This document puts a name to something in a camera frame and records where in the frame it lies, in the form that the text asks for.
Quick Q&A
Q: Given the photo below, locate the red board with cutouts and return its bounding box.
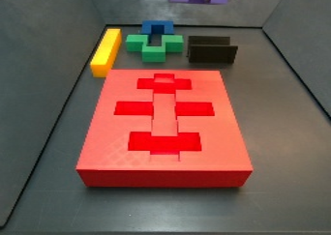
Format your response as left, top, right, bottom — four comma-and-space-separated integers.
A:
76, 70, 253, 188

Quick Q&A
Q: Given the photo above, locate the blue U-shaped block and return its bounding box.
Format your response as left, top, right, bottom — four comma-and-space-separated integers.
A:
141, 20, 174, 35

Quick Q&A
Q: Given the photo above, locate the green zigzag block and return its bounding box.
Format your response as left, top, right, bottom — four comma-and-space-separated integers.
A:
125, 35, 184, 63

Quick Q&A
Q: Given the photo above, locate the yellow long bar block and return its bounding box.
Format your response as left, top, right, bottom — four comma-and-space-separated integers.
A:
90, 28, 121, 77

